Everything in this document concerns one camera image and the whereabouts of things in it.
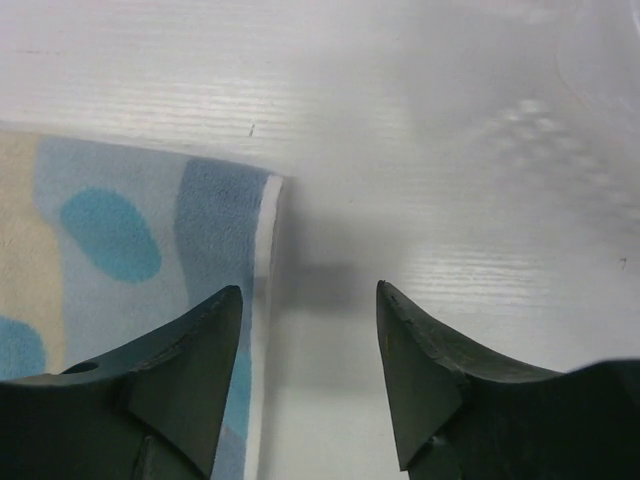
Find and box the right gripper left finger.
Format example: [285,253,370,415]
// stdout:
[1,286,243,479]

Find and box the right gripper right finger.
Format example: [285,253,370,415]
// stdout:
[376,281,639,479]

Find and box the light blue orange towel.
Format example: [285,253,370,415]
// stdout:
[1,131,283,479]

